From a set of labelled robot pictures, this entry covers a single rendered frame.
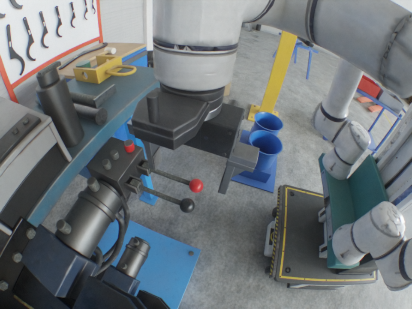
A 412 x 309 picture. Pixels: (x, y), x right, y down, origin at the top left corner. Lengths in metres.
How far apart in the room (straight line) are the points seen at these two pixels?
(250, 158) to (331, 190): 0.82
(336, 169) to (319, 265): 0.61
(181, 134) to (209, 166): 1.61
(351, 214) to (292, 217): 0.45
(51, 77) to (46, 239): 0.33
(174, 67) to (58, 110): 0.34
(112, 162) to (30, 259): 0.32
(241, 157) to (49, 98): 0.39
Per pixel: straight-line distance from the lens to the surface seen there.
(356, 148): 1.02
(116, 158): 0.50
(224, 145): 0.23
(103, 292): 0.40
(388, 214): 0.76
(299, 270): 1.24
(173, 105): 0.17
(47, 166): 0.45
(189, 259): 1.27
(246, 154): 0.26
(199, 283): 1.38
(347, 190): 1.12
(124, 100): 0.62
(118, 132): 1.66
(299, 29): 0.23
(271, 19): 0.23
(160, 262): 1.28
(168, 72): 0.18
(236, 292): 1.41
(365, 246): 0.81
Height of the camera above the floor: 1.37
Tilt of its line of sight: 48 degrees down
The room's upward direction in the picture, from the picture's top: 8 degrees clockwise
